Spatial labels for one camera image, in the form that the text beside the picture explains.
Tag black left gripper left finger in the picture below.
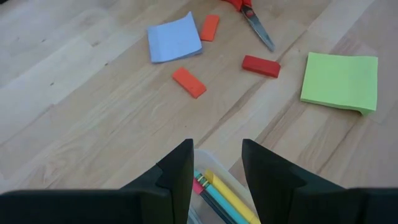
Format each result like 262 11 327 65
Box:
0 138 195 224

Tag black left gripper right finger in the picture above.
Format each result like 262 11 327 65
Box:
241 138 398 224

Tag dark pen with pink cap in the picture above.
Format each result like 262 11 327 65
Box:
192 179 237 224

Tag yellow highlighter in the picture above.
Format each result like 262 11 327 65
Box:
204 169 262 224

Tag clear plastic box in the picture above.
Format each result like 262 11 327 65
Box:
186 149 259 224

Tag green sticky note pad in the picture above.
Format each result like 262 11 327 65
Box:
300 52 379 116

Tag orange eraser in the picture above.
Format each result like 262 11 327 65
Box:
172 67 207 100
199 14 220 42

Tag red eraser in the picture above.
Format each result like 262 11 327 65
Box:
241 55 282 78

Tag pale blue sticky note pad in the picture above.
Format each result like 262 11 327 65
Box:
146 11 203 65

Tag red handled scissors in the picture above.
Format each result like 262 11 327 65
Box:
222 0 277 53

